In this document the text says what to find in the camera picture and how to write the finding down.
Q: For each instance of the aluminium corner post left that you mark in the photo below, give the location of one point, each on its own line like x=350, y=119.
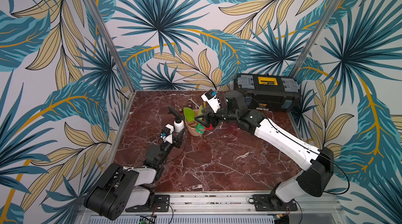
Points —
x=99, y=22

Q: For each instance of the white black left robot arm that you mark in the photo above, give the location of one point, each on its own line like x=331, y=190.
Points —
x=122, y=188

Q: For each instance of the terracotta plastic flower pot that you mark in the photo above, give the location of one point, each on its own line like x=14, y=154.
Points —
x=192, y=125

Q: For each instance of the aluminium corner post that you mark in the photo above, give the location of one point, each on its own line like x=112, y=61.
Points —
x=99, y=22
x=322, y=22

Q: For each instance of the green toy trowel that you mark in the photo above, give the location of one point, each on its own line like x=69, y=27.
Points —
x=189, y=114

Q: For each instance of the green toy rake wooden handle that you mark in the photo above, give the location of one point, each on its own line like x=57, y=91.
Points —
x=200, y=129

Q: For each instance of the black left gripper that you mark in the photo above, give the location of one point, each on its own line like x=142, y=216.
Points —
x=179, y=138

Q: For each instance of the white trigger spray bottle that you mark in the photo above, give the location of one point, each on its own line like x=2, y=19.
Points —
x=179, y=122

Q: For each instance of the silver open-end wrench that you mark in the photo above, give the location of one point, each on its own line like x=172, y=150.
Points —
x=194, y=103

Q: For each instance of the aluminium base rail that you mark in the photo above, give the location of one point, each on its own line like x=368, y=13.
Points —
x=236, y=207

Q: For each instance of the aluminium corner post right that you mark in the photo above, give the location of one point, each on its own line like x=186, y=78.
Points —
x=322, y=22

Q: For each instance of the black deli toolbox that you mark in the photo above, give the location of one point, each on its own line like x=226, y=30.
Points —
x=274, y=93

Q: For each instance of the red toy shovel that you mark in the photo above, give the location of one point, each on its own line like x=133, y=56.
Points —
x=209, y=127

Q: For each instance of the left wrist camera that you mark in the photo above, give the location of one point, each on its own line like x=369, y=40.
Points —
x=167, y=134

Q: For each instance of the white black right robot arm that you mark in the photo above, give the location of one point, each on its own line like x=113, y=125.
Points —
x=317, y=165

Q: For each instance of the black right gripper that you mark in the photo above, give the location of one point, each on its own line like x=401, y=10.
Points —
x=209, y=120

